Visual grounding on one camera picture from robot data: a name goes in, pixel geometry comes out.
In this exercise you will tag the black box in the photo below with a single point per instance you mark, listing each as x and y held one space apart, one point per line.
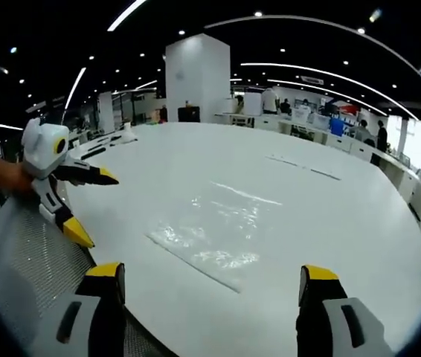
189 114

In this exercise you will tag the white square pillar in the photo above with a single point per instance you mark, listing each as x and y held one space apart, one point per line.
197 78

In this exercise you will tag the clear resealable plastic bag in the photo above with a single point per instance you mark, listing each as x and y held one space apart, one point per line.
218 227

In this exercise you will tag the grey mesh chair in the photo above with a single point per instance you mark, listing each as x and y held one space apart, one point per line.
24 245

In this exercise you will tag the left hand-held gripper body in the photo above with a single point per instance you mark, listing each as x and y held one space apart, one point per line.
43 148

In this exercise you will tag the black flat object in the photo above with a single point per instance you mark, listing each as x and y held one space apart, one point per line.
96 150

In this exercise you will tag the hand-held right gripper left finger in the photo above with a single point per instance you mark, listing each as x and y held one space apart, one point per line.
84 327

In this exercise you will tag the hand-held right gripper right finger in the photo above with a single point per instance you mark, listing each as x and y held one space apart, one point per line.
329 327

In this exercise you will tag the white crumpled object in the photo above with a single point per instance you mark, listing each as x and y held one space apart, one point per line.
125 134

